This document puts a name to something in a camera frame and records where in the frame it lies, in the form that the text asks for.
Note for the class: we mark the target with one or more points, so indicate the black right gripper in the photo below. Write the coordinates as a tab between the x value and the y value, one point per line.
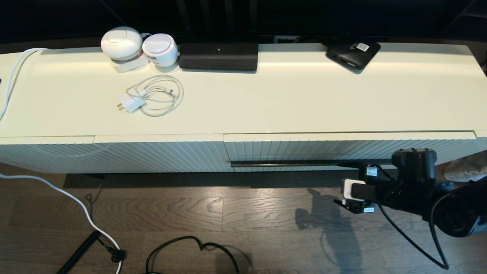
371	179

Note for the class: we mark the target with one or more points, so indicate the white fluted drawer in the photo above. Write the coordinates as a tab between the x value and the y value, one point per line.
304	150

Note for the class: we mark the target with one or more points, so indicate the white sideboard cabinet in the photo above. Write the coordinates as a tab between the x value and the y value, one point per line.
133	156

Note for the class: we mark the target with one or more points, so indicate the black set-top box with label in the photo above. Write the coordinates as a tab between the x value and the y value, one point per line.
350	57

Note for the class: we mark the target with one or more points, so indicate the black rectangular device box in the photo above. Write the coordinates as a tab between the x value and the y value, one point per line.
218	57

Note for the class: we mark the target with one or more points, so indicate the small white round device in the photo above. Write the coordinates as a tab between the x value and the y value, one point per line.
159	48

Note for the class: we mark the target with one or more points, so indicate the white power adapter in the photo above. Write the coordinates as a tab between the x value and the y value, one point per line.
131	102

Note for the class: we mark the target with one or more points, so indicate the flat white device base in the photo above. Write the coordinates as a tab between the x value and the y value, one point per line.
127	66

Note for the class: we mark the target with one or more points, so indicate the large white dome device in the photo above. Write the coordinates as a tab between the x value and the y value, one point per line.
121	42

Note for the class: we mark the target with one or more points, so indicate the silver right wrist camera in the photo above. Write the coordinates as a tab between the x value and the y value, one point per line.
348	190

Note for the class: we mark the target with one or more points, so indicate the white wall socket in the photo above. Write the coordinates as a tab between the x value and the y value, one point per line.
285	39

